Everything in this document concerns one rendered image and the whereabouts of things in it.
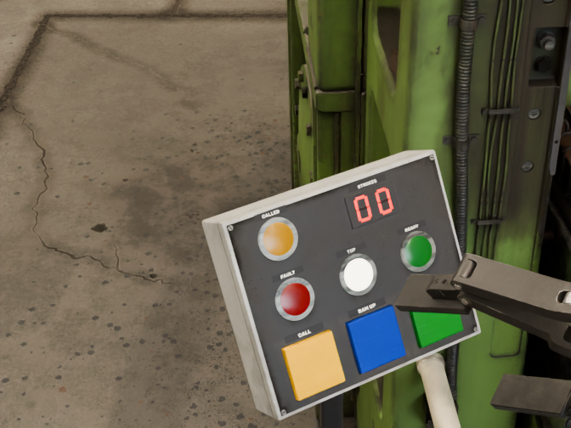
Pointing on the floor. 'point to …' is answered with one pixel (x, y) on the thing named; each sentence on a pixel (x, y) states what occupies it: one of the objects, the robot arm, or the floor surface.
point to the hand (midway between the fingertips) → (464, 344)
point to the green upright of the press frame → (518, 216)
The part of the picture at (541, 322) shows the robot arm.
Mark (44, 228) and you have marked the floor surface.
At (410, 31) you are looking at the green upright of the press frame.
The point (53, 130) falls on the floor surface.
